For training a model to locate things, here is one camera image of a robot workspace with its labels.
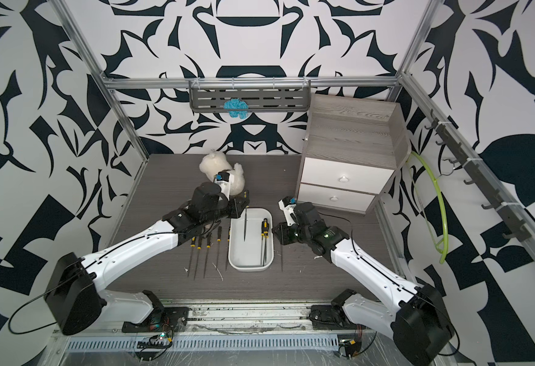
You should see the yellow black file tool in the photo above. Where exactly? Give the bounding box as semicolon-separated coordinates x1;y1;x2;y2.
203;233;212;278
225;227;232;271
193;236;203;280
214;226;222;268

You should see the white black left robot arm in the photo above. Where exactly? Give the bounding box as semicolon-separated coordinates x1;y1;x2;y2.
44;182;250;336

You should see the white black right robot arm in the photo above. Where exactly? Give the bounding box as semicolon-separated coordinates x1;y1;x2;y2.
272;197;457;365

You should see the white plastic storage tray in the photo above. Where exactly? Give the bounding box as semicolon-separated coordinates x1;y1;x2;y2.
229;208;274;272

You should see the white plush toy dog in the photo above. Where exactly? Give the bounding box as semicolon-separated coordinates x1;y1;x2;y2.
199;151;245;196

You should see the teal crumpled cloth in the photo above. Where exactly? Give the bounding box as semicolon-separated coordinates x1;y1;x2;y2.
223;99;249;120

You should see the grey wooden drawer cabinet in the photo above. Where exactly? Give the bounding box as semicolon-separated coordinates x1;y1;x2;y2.
296;95;411;213

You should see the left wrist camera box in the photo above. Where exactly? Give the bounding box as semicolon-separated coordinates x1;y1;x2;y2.
213;170;232;198

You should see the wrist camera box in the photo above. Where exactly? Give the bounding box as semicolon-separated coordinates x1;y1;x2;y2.
213;170;232;198
278;196;297;227

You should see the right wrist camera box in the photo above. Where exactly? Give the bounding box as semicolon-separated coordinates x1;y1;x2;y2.
278;196;297;227

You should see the grey slotted wall shelf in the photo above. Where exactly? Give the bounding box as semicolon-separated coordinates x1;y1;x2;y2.
188;82;312;113

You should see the green hose loop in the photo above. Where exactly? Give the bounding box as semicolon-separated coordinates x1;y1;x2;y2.
408;152;449;265

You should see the grey wall hook rail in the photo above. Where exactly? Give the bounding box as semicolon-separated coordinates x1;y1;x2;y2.
427;113;532;242

